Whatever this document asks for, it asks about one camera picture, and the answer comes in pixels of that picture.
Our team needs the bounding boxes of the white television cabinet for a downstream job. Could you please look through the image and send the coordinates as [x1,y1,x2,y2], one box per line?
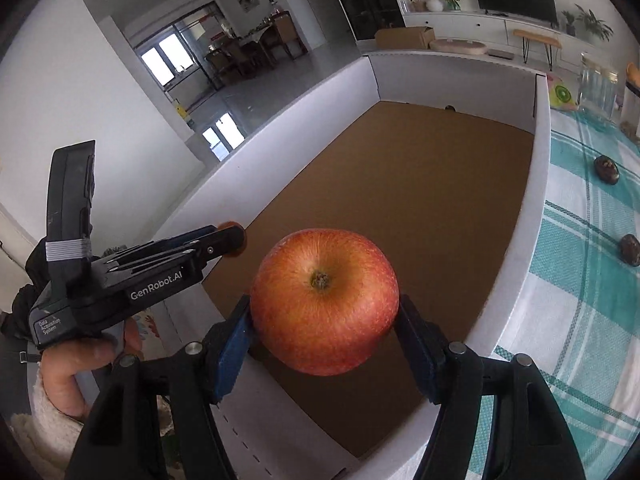
[402,9,640,73]

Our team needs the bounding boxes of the glass balcony door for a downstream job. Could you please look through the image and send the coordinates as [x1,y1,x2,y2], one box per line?
[131,7,223,92]

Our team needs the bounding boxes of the person's left hand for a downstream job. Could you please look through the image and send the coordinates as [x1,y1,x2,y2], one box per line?
[40,317,146,421]

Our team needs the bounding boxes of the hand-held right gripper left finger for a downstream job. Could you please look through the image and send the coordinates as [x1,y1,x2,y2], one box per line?
[65,294,258,480]

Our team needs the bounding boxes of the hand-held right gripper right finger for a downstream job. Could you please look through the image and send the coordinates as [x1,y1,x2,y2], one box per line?
[395,294,587,480]

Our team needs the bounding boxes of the round beige cushion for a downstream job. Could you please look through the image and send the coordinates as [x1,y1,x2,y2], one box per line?
[429,38,488,56]

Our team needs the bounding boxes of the large leafy potted plant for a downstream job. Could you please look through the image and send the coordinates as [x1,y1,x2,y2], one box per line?
[575,4,614,43]

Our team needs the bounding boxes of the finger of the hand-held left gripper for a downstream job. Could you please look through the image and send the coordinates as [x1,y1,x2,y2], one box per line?
[150,225,223,248]
[102,225,247,281]

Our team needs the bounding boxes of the kiwi print packet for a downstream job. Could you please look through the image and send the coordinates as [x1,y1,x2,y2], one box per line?
[547,75,581,111]

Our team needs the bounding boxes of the wooden dining chair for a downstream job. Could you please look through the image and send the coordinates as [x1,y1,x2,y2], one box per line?
[205,47,242,89]
[272,11,308,61]

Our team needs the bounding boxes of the red apple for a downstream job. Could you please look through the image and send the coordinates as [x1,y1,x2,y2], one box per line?
[250,228,401,377]

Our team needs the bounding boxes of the white cardboard box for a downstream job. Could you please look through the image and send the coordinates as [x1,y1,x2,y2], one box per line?
[145,51,552,480]

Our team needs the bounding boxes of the wooden stool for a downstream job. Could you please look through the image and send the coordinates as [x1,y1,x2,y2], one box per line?
[513,29,562,71]

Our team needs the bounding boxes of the brown cardboard box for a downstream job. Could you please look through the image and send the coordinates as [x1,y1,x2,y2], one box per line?
[375,26,436,52]

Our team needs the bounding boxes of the dark brown date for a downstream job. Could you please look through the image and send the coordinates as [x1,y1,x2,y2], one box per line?
[620,234,640,267]
[593,155,621,187]

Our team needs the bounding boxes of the wooden dining table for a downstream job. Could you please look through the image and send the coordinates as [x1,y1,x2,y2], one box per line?
[239,27,281,70]

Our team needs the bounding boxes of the small orange citrus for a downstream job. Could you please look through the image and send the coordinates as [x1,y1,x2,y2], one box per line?
[218,221,247,261]

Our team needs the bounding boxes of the person's left forearm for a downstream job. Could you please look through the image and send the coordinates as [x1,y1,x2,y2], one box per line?
[9,375,86,480]

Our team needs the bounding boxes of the clear glass jar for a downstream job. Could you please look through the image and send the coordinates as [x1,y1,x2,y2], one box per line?
[577,52,621,121]

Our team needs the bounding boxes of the teal plaid tablecloth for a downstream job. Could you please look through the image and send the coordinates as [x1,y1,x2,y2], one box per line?
[495,105,640,480]

